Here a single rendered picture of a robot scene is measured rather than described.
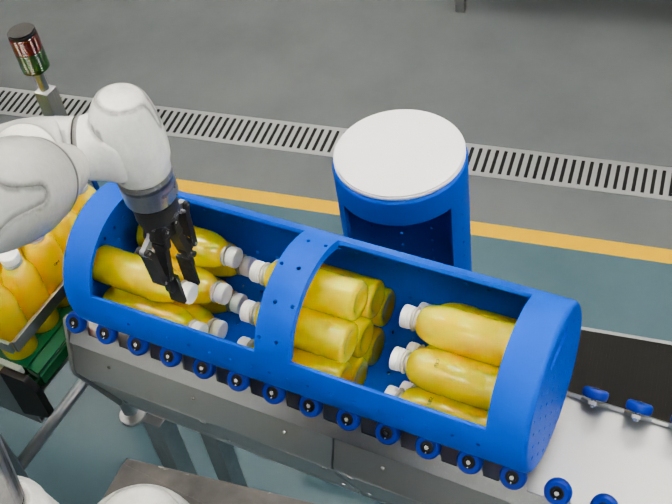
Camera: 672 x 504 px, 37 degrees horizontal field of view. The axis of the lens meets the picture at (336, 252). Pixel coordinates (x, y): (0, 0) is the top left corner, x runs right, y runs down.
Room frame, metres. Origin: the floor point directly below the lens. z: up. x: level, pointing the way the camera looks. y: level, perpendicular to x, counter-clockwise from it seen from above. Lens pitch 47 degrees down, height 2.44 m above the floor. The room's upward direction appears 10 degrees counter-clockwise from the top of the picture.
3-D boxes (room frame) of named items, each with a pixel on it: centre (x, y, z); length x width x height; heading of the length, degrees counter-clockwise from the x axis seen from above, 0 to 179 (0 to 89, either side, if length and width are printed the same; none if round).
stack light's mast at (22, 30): (1.93, 0.59, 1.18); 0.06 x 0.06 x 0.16
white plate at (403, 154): (1.59, -0.17, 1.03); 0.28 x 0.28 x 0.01
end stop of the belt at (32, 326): (1.47, 0.53, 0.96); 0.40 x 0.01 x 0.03; 146
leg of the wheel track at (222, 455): (1.44, 0.37, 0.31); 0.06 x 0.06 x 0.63; 56
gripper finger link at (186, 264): (1.25, 0.26, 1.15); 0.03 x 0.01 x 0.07; 56
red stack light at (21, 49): (1.93, 0.59, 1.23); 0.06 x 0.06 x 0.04
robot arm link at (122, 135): (1.23, 0.29, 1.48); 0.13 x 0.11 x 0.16; 85
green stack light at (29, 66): (1.93, 0.59, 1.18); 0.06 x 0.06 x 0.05
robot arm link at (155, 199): (1.23, 0.28, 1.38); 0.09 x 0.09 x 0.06
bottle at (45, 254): (1.47, 0.58, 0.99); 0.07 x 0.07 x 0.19
